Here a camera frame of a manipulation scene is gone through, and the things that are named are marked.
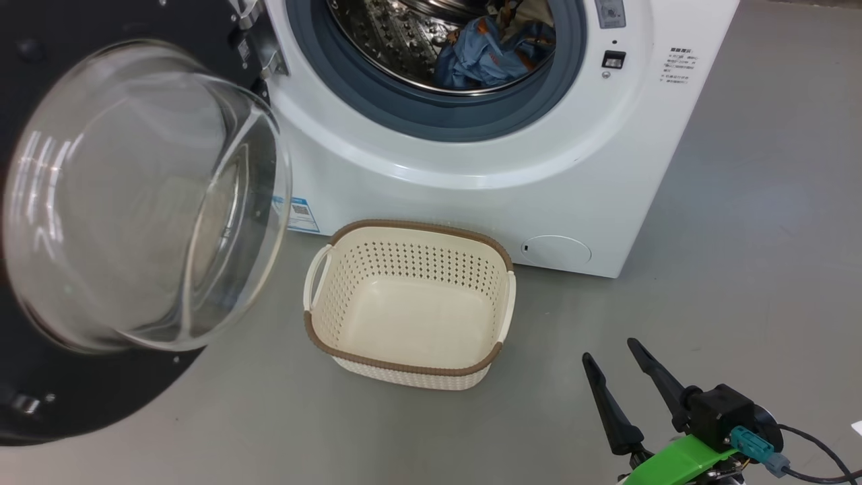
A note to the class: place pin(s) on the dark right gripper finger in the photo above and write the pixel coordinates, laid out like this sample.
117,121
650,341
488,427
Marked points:
667,397
616,428

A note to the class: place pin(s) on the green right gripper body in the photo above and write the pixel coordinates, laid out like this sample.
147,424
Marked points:
673,465

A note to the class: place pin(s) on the blue cartoon print garment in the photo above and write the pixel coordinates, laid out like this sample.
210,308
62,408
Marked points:
471,60

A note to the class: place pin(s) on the pale blue white garment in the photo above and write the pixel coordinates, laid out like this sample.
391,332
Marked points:
535,13

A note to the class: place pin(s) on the black glass washer door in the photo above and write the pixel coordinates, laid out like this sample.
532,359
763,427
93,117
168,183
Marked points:
135,202

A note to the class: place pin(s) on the white front-load washing machine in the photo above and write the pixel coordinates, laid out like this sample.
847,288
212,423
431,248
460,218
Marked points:
471,195

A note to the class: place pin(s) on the black door latch socket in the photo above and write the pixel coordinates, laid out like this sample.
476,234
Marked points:
613,59

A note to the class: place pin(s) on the steel perforated washer drum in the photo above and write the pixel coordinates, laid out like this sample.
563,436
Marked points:
384,40

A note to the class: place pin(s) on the metal door hinge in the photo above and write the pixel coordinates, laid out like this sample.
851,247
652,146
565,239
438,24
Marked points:
259,47

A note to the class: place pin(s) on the round white filter cover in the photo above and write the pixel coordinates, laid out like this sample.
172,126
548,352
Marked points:
555,250

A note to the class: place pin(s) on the cream perforated laundry basket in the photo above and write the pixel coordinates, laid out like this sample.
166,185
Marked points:
411,316

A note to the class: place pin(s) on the printed text label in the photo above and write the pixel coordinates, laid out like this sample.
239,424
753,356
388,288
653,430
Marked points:
680,66

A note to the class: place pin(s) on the blue energy label sticker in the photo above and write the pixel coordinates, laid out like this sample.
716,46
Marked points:
300,215

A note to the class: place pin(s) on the grey warning sticker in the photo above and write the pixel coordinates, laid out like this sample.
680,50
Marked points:
610,13

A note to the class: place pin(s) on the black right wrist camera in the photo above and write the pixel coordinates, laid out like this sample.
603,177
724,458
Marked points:
720,414

